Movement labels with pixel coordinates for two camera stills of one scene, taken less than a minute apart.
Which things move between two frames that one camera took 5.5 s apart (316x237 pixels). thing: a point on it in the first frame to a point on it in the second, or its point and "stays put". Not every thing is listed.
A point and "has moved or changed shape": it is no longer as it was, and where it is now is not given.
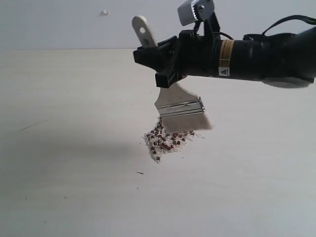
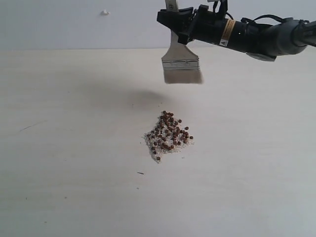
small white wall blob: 105,13 stays put
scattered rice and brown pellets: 160,142 stays put
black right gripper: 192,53 to 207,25
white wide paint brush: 182,111 has moved or changed shape
